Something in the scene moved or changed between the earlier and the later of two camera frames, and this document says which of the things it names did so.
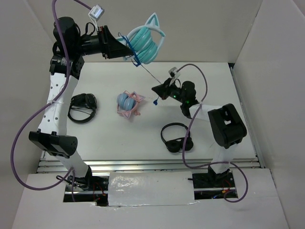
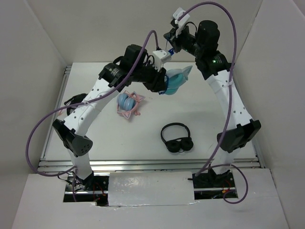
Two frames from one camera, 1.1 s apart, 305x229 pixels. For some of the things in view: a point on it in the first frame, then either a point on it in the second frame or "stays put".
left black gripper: x=109 y=46 to x=157 y=84
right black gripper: x=163 y=89 to x=174 y=41
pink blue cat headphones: x=127 y=103 stays put
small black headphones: x=176 y=145 stays put
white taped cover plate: x=150 y=188 stays put
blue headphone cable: x=138 y=64 to x=171 y=52
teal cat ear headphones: x=144 y=42 to x=176 y=78
